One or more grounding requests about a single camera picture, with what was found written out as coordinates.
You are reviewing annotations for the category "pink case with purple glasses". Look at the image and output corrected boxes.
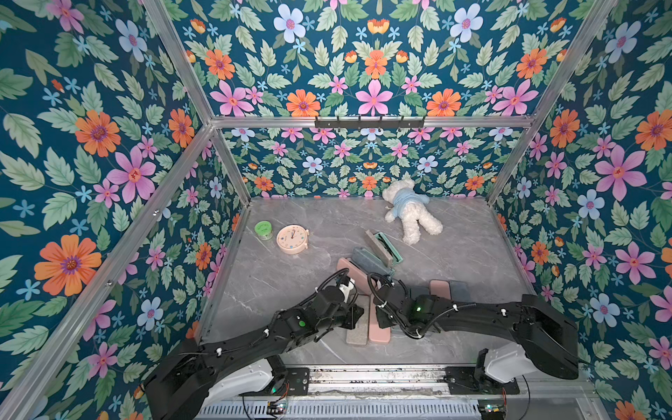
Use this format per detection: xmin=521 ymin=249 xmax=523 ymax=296
xmin=430 ymin=279 xmax=452 ymax=299

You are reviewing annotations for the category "white teddy bear blue shirt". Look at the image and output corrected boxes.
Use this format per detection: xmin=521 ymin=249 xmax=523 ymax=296
xmin=381 ymin=179 xmax=444 ymax=246

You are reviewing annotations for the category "grey case with red glasses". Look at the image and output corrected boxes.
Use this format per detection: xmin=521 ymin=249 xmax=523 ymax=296
xmin=449 ymin=280 xmax=472 ymax=302

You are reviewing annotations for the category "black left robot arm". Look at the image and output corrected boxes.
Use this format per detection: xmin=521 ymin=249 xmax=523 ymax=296
xmin=143 ymin=271 xmax=363 ymax=419

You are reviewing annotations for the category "mint case with black glasses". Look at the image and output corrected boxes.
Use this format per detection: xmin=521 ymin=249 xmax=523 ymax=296
xmin=365 ymin=230 xmax=404 ymax=268

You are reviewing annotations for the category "pink case with brown sunglasses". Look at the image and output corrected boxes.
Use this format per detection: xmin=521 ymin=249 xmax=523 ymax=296
xmin=337 ymin=258 xmax=371 ymax=296

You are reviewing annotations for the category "grey case with olive glasses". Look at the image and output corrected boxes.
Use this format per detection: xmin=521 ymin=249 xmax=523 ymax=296
xmin=351 ymin=247 xmax=395 ymax=277

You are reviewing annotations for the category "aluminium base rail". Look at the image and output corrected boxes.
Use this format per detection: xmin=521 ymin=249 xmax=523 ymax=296
xmin=162 ymin=363 xmax=505 ymax=400

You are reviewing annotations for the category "green lidded round container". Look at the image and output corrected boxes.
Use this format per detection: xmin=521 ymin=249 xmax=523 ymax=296
xmin=254 ymin=220 xmax=273 ymax=241

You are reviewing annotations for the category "cream round alarm clock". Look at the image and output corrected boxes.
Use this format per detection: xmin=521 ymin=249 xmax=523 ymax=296
xmin=276 ymin=225 xmax=310 ymax=256

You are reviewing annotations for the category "grey case with black sunglasses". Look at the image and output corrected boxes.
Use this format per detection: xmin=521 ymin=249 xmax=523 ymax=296
xmin=346 ymin=295 xmax=369 ymax=347

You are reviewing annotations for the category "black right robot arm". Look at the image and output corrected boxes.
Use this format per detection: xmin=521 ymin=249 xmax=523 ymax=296
xmin=367 ymin=273 xmax=581 ymax=380

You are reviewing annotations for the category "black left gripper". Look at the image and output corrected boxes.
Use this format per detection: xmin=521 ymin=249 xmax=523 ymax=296
xmin=312 ymin=302 xmax=368 ymax=333

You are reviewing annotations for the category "black hook rail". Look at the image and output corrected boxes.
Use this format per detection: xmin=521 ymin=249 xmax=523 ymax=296
xmin=313 ymin=117 xmax=426 ymax=130

